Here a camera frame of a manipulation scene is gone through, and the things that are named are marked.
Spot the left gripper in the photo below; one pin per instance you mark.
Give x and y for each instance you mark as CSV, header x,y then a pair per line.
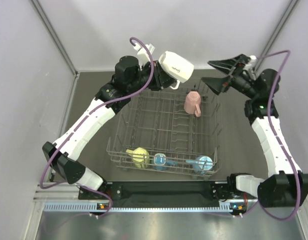
x,y
161,79

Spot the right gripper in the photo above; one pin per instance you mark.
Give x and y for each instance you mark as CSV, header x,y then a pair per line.
x,y
221,85

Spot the white mug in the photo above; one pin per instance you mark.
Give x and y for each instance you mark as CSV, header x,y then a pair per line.
x,y
177,67

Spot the pink mug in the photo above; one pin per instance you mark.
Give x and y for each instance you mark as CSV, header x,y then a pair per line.
x,y
192,103

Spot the yellow mug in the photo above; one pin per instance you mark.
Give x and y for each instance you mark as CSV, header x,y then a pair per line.
x,y
140,157

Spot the blue floral mug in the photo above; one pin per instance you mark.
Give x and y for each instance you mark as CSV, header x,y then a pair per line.
x,y
161,162

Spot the plain blue mug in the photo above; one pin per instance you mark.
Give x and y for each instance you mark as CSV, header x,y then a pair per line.
x,y
201,164

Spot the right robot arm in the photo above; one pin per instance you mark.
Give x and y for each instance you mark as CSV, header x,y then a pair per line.
x,y
286,184

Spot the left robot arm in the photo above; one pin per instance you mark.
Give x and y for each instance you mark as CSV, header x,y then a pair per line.
x,y
131,77

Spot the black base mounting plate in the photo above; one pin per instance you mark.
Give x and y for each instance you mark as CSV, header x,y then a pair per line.
x,y
208,189

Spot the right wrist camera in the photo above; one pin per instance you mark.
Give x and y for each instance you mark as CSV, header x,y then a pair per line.
x,y
249,67

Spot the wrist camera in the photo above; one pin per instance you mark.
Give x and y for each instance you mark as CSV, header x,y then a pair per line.
x,y
142,55
249,67

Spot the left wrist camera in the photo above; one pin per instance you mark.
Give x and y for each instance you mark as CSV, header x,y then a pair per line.
x,y
142,55

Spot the grey wire dish rack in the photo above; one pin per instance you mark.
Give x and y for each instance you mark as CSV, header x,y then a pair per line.
x,y
157,122

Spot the aluminium frame rail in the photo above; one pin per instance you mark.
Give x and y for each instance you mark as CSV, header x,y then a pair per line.
x,y
66,198

